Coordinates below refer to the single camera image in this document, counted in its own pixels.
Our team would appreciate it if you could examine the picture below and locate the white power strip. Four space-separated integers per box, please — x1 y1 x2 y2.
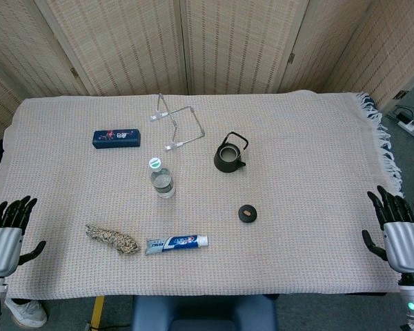
395 106 414 145

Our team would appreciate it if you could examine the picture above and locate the yellow floor tape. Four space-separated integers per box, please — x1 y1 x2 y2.
89 296 106 328

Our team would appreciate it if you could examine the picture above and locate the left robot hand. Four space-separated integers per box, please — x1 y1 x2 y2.
0 195 47 277

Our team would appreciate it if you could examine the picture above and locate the beige woven tablecloth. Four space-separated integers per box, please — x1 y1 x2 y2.
0 90 406 299

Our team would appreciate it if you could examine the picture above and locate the blue white toothpaste tube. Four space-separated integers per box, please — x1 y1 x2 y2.
144 234 209 256

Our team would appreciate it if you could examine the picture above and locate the black cast iron teapot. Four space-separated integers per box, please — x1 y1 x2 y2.
213 131 249 174

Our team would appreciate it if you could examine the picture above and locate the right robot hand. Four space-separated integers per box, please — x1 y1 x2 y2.
362 185 414 274

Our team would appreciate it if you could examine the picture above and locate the black teapot lid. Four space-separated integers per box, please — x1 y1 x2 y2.
238 204 257 223

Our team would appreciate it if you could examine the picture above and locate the folding woven screen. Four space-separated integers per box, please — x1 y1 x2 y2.
0 0 414 146

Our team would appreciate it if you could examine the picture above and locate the metal wire stand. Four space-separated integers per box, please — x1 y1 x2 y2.
149 92 206 152

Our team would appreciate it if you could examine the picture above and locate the blue rectangular box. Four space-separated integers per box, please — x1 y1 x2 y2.
92 128 141 150

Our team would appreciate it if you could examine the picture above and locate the white sneaker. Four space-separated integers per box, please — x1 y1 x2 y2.
3 297 48 328

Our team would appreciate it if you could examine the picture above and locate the clear plastic water bottle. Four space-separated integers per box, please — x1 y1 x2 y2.
148 157 177 199

